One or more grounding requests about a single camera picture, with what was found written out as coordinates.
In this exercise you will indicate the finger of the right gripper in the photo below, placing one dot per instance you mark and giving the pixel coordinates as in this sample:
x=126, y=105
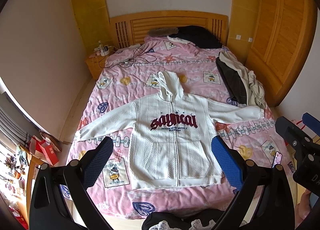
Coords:
x=293, y=136
x=312, y=123

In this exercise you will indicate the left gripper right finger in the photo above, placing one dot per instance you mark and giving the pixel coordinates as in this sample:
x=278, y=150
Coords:
x=263, y=198

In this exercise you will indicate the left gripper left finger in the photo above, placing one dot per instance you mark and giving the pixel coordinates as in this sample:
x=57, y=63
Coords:
x=48, y=209

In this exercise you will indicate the white zip hoodie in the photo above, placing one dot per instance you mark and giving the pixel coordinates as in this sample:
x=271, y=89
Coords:
x=171, y=137

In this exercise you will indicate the dark and white clothes pile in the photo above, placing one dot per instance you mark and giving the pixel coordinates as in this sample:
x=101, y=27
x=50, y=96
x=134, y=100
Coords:
x=241, y=83

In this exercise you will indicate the smartphone with pink case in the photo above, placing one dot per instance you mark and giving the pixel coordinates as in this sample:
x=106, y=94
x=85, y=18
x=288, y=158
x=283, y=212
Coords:
x=277, y=159

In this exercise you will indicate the wooden shelf rack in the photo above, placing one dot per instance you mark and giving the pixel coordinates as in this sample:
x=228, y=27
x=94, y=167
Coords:
x=18, y=171

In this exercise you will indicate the red gift box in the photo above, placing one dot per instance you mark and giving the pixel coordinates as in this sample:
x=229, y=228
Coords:
x=43, y=150

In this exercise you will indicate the wooden wardrobe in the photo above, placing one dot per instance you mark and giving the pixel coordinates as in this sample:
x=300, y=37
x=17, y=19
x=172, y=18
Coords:
x=282, y=40

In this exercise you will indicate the wooden nightstand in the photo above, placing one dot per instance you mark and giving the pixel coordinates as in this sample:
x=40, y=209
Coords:
x=96, y=62

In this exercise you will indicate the pink patterned bedspread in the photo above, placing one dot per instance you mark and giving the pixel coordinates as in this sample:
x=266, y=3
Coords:
x=130, y=74

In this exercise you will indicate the white power strip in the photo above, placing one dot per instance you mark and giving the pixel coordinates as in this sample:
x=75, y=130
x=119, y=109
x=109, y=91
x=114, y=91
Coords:
x=102, y=50

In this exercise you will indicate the wooden slatted headboard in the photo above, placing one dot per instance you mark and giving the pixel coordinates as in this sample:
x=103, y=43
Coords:
x=131, y=29

